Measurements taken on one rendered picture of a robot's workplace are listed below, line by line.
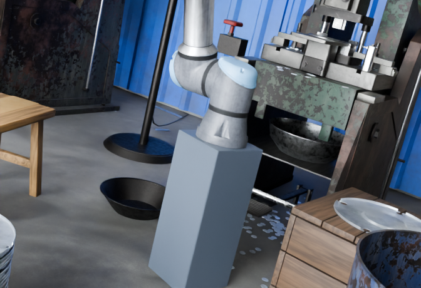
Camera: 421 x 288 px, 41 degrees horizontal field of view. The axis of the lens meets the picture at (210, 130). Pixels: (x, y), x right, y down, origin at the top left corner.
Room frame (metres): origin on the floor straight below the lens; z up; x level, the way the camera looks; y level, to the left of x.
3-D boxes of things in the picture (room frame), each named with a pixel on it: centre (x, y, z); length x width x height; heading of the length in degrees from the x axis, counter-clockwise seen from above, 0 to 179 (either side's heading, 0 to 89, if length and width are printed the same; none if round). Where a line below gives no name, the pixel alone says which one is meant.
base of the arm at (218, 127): (1.58, -0.04, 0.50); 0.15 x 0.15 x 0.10
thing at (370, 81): (2.21, -0.39, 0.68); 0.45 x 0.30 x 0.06; 62
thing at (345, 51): (2.21, -0.39, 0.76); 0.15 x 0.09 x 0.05; 62
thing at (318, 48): (2.06, -0.31, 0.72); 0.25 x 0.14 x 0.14; 152
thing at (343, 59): (2.22, -0.39, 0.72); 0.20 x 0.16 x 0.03; 62
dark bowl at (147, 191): (1.99, 0.20, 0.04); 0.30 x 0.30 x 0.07
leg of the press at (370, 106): (2.21, -0.69, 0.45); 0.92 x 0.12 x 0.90; 152
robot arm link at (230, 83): (1.59, -0.03, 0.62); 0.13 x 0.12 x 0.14; 56
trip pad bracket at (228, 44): (2.15, -0.01, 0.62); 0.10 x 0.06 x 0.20; 62
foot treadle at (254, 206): (2.09, -0.33, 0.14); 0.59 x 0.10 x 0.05; 152
